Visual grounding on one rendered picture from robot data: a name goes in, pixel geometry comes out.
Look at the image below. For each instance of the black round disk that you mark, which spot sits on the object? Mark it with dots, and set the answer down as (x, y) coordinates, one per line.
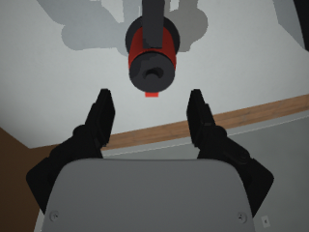
(168, 24)

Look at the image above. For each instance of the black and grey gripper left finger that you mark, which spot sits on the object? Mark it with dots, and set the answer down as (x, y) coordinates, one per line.
(85, 143)

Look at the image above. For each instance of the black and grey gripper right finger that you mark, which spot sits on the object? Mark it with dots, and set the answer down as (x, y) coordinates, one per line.
(213, 142)

